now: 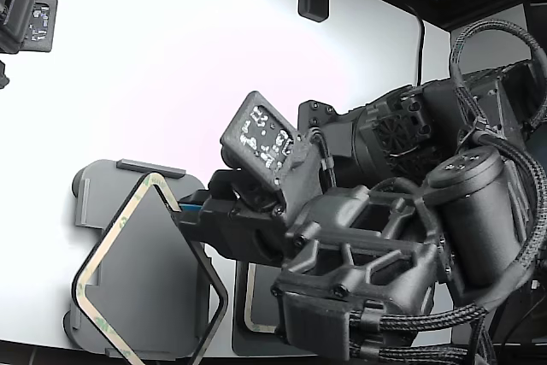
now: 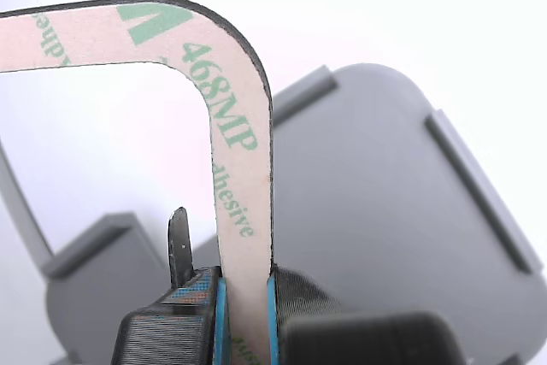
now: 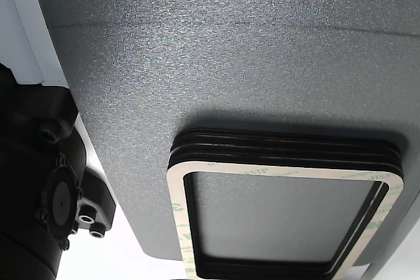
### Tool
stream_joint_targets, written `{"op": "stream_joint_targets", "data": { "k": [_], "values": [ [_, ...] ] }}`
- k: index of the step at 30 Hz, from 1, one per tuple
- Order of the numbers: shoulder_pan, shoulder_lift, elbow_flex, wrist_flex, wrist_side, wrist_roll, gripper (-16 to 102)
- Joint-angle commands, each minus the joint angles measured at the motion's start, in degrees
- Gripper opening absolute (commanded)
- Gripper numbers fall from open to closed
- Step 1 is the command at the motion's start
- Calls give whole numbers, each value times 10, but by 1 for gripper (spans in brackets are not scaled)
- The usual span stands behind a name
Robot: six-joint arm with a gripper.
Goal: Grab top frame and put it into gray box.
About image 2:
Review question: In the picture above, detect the gray plastic box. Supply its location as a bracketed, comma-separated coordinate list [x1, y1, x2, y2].
[0, 63, 547, 365]

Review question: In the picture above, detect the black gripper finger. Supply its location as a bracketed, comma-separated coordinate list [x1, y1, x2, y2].
[111, 206, 234, 365]
[267, 264, 468, 365]

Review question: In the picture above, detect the beige adhesive-backed frame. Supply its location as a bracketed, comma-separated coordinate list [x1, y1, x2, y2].
[0, 0, 274, 365]

